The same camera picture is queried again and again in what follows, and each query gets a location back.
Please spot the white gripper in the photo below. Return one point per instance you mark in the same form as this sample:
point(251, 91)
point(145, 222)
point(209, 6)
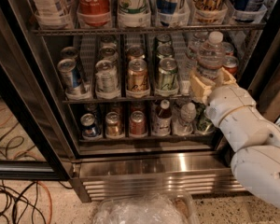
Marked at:
point(230, 104)

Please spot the clear front water bottle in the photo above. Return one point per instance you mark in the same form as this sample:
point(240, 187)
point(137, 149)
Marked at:
point(210, 56)

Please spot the clear water bottle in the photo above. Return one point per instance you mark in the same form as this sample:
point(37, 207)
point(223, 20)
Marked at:
point(195, 40)
point(210, 56)

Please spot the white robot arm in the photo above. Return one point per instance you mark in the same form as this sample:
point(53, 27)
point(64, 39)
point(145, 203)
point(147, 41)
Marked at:
point(254, 139)

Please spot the clear rear water bottle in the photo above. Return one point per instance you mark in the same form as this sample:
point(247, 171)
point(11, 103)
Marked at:
point(195, 40)

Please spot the bottom shelf water bottle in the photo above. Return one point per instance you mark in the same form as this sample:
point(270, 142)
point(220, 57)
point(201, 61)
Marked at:
point(184, 123)

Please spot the bottom shelf green can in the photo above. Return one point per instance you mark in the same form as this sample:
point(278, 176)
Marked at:
point(204, 125)

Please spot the right glass fridge door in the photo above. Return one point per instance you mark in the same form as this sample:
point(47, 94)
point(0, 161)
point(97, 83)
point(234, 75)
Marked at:
point(265, 87)

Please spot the glass fridge door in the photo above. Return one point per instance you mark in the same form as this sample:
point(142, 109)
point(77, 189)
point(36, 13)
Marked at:
point(265, 87)
point(35, 138)

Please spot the brown juice bottle white cap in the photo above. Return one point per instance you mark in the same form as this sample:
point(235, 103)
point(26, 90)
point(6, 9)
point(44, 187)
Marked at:
point(162, 118)

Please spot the top shelf gold bottle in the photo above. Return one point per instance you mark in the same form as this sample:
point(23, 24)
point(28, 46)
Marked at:
point(208, 11)

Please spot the bottom shelf red can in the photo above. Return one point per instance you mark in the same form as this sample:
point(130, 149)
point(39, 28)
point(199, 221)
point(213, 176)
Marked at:
point(137, 125)

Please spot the top shelf dark blue bottle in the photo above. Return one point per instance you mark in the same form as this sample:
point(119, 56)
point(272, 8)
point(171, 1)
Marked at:
point(248, 10)

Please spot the steel fridge bottom grille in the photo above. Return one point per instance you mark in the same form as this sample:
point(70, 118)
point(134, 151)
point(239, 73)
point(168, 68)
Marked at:
point(194, 172)

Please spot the bottom shelf gold can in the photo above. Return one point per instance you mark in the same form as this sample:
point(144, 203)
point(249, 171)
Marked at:
point(113, 125)

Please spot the top shelf green white bottle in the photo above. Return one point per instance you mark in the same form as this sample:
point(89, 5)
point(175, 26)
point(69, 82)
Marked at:
point(133, 13)

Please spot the bottom shelf blue can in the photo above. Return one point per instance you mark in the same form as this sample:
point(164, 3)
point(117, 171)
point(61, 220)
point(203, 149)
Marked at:
point(90, 128)

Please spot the top shelf cola bottle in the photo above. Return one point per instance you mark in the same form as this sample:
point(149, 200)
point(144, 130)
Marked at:
point(94, 12)

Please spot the left glass fridge door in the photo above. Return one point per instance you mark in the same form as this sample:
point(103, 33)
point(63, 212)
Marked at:
point(35, 138)

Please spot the front red cola can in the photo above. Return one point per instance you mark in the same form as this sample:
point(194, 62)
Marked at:
point(231, 64)

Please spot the red cola can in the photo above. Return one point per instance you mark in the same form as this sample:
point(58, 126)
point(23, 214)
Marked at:
point(231, 64)
point(229, 48)

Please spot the rear red cola can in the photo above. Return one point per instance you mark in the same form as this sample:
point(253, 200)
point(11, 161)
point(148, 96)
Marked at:
point(229, 48)

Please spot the front green soda can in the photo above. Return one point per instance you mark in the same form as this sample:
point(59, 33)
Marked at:
point(166, 78)

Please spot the green soda can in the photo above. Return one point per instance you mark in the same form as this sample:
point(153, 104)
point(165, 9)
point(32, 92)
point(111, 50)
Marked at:
point(164, 51)
point(163, 39)
point(166, 78)

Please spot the middle green soda can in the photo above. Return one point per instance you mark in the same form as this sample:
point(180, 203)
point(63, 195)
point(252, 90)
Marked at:
point(164, 51)

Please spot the rear green soda can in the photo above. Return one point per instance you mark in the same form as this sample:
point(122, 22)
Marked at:
point(163, 39)

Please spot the front gold soda can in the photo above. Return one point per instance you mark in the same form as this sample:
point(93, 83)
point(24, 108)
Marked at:
point(137, 79)

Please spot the gold soda can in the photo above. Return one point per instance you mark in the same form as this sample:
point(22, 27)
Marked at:
point(135, 52)
point(137, 79)

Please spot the rear gold soda can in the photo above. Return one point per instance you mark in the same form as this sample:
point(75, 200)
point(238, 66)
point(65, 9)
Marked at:
point(135, 52)

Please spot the front white silver can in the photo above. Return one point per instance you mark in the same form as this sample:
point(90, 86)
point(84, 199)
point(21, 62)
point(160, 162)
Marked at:
point(107, 80)

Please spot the white silver can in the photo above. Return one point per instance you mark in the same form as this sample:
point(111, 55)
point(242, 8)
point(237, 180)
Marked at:
point(108, 53)
point(107, 80)
point(108, 40)

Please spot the middle white silver can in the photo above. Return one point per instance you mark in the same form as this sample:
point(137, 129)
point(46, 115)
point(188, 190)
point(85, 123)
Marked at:
point(108, 53)

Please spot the rear white silver can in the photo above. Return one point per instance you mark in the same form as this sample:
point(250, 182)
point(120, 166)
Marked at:
point(108, 40)

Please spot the front blue silver can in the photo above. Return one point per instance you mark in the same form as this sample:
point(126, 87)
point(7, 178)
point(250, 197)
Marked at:
point(71, 76)

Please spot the blue silver can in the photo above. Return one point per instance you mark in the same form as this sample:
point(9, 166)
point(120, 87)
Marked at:
point(70, 53)
point(71, 76)

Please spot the clear plastic bin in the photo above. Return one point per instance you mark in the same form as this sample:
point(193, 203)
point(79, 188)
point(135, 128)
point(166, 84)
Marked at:
point(173, 206)

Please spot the rear blue silver can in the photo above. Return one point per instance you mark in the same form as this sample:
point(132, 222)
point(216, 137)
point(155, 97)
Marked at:
point(70, 53)

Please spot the upper wire shelf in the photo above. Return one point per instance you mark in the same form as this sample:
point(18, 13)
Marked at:
point(150, 30)

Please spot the wire shelf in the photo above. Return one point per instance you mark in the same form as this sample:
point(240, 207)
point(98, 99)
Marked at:
point(128, 99)
point(150, 30)

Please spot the middle wire shelf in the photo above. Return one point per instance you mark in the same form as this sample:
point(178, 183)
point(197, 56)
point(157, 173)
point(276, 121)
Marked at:
point(128, 99)

